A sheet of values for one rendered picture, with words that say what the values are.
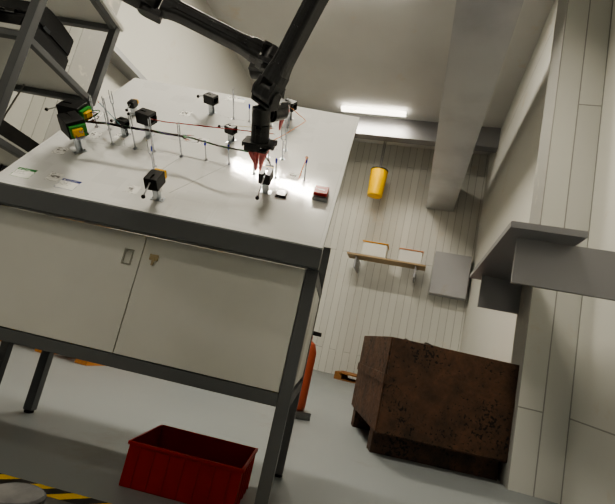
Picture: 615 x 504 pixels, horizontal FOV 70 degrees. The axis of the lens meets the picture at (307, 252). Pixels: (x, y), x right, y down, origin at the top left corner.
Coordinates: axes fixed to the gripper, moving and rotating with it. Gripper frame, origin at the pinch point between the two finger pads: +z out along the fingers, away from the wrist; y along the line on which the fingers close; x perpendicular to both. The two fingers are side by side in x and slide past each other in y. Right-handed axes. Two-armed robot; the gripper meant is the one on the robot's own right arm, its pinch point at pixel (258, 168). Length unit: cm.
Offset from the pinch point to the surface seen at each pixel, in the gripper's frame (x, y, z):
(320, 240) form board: 8.1, -24.2, 17.7
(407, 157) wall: -790, -122, 260
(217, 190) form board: -8.3, 16.8, 14.9
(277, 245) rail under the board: 13.8, -11.2, 19.1
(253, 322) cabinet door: 28.4, -8.3, 40.2
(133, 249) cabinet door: 18, 37, 29
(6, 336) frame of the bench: 42, 70, 55
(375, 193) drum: -672, -68, 302
